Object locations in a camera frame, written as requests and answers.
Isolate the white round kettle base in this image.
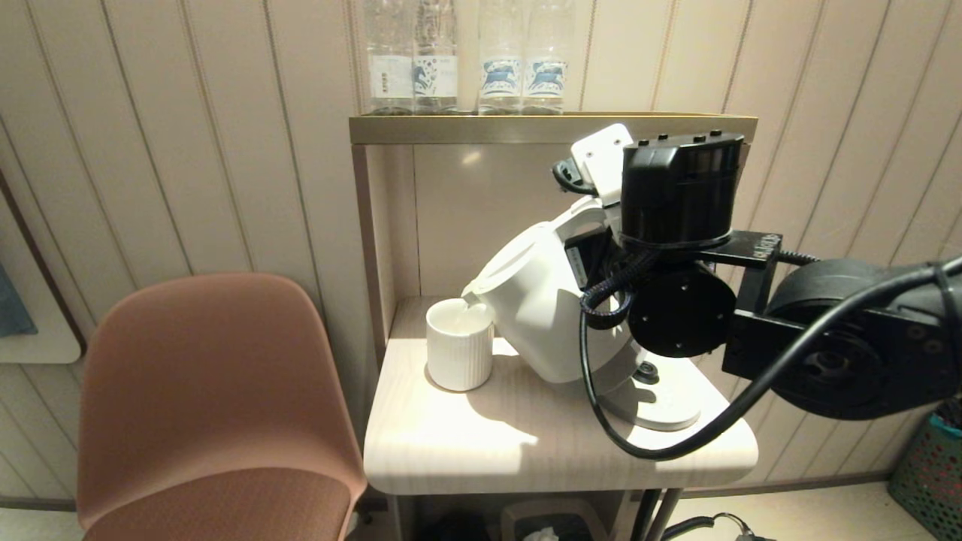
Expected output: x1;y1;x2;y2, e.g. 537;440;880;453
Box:
599;353;701;433

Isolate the white ribbed ceramic cup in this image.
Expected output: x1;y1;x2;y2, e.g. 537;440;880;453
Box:
425;298;495;393

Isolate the black power cord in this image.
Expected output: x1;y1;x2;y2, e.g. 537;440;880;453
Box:
660;514;767;541

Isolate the green mesh basket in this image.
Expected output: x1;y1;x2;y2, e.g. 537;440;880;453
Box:
887;398;962;540

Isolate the clear bottle white text label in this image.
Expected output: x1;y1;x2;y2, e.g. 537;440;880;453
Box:
366;0;415;116

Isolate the blue cloth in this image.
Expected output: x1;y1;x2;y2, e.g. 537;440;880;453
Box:
0;263;38;337

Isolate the black braided cable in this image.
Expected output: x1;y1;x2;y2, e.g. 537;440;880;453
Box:
579;248;662;331

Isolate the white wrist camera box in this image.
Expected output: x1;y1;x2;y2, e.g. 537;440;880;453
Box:
552;123;634;207

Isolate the black smooth cable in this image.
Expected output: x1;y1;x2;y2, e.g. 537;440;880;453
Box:
579;255;962;461

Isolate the clear bottle blue patterned label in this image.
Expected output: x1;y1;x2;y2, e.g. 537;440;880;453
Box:
413;0;458;114

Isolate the beige shelf side table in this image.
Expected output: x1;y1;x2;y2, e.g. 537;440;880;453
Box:
348;113;758;541

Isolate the clear bottle blue horse label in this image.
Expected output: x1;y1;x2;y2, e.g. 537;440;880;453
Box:
478;0;524;116
522;0;575;116

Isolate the pink shell chair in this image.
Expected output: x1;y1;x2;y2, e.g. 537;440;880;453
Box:
77;273;368;541

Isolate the white electric kettle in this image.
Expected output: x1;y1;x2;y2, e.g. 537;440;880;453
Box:
461;197;640;385

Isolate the grey trash bin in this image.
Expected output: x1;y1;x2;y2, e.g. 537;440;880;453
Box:
501;500;610;541

